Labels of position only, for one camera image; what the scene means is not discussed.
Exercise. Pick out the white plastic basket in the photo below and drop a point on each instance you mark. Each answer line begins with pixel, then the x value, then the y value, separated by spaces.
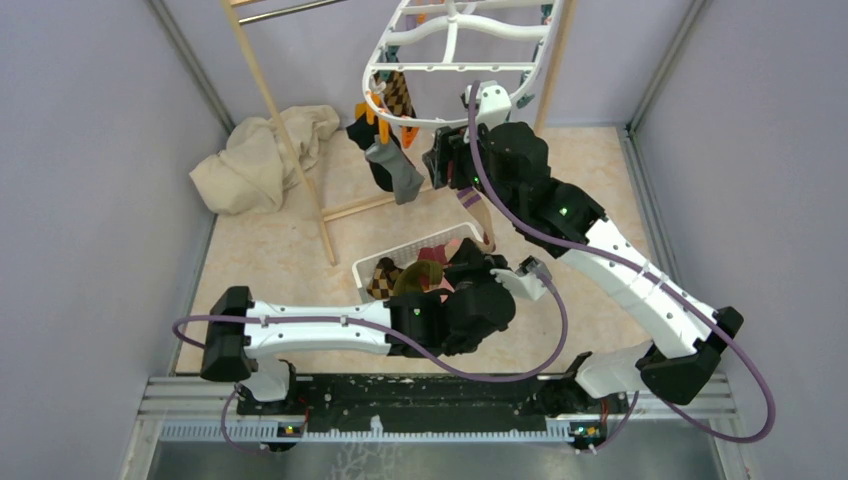
pixel 407 253

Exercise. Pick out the beige crumpled cloth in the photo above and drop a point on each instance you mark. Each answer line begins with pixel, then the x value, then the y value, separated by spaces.
pixel 254 170

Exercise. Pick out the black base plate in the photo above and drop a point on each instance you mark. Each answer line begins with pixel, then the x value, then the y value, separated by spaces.
pixel 428 403

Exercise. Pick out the thin brown argyle sock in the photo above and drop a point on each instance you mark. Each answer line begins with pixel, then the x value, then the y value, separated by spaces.
pixel 397 97

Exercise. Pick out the black sock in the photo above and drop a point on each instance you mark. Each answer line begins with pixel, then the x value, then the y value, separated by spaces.
pixel 365 135

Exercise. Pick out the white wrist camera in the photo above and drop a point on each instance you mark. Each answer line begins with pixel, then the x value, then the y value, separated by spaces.
pixel 492 102
pixel 525 282

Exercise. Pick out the striped beige maroon sock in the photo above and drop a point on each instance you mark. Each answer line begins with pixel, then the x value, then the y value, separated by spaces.
pixel 472 201

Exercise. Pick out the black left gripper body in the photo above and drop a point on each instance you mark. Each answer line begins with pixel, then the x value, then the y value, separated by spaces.
pixel 473 275

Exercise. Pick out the wooden drying rack frame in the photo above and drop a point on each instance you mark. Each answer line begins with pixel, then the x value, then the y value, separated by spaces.
pixel 321 215

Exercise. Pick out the white oval clip hanger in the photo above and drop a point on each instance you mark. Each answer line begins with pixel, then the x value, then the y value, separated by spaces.
pixel 411 23

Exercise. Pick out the aluminium front rail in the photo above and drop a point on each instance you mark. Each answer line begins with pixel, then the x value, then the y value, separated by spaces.
pixel 190 409

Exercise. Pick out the olive green orange sock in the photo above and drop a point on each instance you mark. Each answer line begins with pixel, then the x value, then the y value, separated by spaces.
pixel 420 277

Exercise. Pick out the grey sock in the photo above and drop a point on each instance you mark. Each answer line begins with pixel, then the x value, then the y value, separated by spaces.
pixel 407 181

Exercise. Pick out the orange clothes clip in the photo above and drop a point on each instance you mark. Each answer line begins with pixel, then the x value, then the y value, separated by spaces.
pixel 374 120

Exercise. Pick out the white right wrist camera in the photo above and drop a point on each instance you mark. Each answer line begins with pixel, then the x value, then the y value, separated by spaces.
pixel 492 102

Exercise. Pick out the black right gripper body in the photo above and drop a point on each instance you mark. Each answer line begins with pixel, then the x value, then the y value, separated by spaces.
pixel 454 145

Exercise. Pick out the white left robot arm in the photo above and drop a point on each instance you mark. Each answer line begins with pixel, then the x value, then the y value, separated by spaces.
pixel 245 335

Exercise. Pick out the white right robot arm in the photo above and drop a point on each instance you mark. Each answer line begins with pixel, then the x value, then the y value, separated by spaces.
pixel 682 353

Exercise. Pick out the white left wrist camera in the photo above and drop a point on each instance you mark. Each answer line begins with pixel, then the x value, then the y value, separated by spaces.
pixel 525 282

